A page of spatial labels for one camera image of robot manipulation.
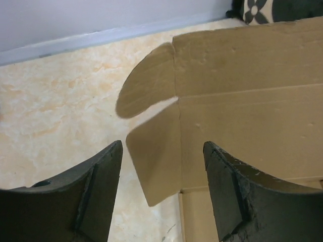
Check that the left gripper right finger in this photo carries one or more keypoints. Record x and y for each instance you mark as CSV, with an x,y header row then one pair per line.
x,y
251,205

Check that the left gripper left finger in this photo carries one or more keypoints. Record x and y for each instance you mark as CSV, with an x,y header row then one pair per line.
x,y
75,205

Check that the brown cardboard box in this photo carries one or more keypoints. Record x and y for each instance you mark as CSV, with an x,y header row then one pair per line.
x,y
254,91

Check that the black plush flower-pattern bag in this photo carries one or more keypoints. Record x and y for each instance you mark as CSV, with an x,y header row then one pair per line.
x,y
259,12

